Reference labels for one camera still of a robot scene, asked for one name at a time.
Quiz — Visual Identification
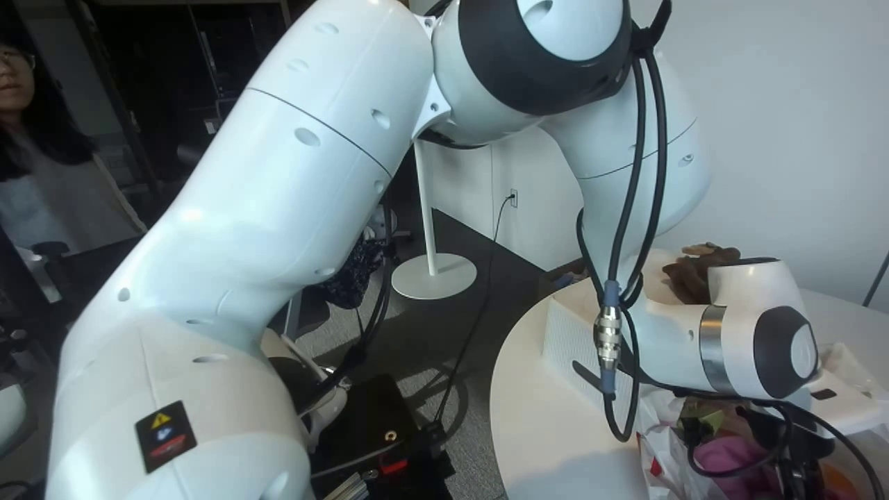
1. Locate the white lidded storage box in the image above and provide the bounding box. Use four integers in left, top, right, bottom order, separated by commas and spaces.
542, 266, 889, 439

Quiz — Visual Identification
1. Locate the white red plastic bag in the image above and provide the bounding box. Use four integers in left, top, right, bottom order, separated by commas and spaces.
636, 387, 889, 500

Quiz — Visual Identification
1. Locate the person with black hair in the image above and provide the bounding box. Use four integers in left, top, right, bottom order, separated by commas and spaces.
0, 26, 151, 261

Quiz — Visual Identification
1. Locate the black control box red button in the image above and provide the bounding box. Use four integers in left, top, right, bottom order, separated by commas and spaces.
308, 372, 457, 500

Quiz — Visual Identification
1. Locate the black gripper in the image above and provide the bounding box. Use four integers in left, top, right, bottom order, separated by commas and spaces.
761, 412, 836, 500

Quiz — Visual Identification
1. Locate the thick black cable blue connector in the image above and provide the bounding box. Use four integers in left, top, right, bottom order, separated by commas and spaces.
572, 51, 675, 443

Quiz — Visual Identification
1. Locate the round white side table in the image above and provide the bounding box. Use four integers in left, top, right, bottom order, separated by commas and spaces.
387, 137, 482, 302

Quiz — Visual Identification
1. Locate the pink t-shirt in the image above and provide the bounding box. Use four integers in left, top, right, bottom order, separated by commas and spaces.
692, 433, 772, 500

